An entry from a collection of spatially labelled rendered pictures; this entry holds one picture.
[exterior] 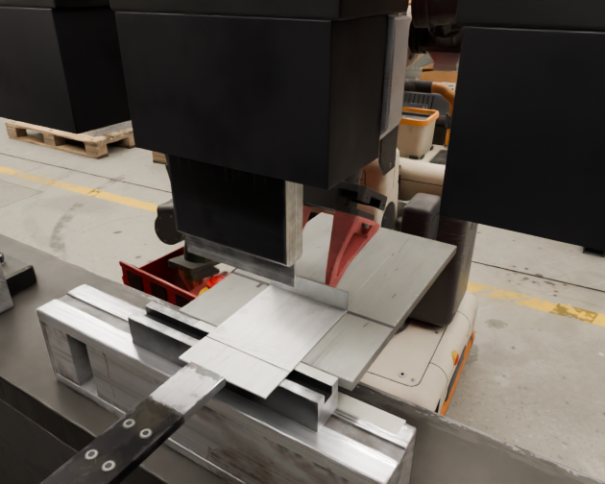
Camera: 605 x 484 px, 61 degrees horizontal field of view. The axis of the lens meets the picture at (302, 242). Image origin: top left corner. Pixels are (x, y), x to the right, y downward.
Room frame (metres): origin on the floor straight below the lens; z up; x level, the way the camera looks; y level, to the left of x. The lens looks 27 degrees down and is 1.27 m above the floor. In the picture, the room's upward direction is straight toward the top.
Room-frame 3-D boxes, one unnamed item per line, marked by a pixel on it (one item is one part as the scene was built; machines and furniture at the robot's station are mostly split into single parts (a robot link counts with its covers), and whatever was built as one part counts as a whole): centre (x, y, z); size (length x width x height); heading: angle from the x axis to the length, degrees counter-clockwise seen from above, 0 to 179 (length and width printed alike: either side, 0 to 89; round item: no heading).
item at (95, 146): (4.57, 1.94, 0.07); 1.20 x 0.80 x 0.14; 59
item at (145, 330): (0.34, 0.07, 0.98); 0.20 x 0.03 x 0.03; 58
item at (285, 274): (0.33, 0.05, 1.13); 0.10 x 0.02 x 0.10; 58
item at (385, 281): (0.45, -0.03, 1.00); 0.26 x 0.18 x 0.01; 148
